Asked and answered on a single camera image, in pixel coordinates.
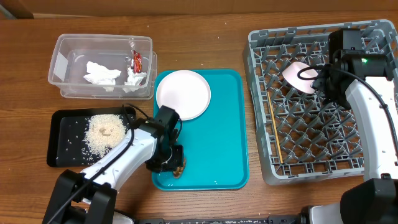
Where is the black rail at table edge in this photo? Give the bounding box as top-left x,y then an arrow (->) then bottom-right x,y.
107,208 -> 312,224

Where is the clear plastic bin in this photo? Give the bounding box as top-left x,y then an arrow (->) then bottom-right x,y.
48,34 -> 157,100

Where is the wooden chopstick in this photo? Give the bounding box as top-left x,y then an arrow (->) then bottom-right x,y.
267,91 -> 284,164

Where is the large white plate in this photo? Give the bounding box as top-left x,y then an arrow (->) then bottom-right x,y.
156,70 -> 211,121

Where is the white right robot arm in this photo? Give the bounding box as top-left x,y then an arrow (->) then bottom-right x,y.
307,28 -> 397,223

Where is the teal plastic tray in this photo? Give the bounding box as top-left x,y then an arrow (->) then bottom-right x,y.
152,69 -> 249,191

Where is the red snack wrapper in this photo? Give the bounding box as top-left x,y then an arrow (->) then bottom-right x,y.
132,50 -> 142,73

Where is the pink bowl with rice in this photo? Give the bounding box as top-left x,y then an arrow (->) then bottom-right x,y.
282,62 -> 318,94

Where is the grey dishwasher rack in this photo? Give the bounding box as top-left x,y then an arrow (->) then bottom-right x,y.
243,20 -> 397,185

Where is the brown food scrap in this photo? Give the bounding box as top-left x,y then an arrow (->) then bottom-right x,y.
173,158 -> 187,179

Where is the white napkin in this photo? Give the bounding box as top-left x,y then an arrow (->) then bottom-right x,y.
123,67 -> 147,93
83,61 -> 121,91

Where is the pile of white rice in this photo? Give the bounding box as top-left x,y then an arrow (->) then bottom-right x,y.
83,114 -> 126,157

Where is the black tray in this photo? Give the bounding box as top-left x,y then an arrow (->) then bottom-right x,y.
47,106 -> 136,167

